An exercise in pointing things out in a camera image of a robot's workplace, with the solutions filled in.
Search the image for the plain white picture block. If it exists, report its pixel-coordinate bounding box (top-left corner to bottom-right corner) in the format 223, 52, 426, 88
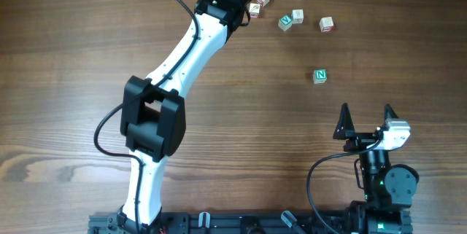
291, 9, 304, 24

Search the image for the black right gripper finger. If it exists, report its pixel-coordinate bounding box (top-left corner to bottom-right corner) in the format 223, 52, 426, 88
333, 103, 355, 140
384, 104, 398, 120

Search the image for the green N letter block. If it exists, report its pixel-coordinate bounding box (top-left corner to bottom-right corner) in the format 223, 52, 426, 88
313, 69, 328, 84

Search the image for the white red picture block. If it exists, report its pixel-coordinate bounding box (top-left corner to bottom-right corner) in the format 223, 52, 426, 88
319, 17, 334, 33

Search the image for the green V letter block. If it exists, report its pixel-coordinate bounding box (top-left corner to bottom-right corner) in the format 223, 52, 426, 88
278, 15, 293, 31

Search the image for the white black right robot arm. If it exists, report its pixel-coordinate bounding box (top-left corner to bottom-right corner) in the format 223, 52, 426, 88
333, 103, 420, 234

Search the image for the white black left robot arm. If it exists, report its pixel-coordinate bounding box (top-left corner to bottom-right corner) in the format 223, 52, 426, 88
117, 0, 252, 233

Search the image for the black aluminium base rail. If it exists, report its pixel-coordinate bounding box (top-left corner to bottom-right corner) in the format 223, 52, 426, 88
88, 209, 414, 234

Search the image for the white red striped block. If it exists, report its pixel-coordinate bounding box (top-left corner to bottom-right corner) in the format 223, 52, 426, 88
256, 0, 270, 7

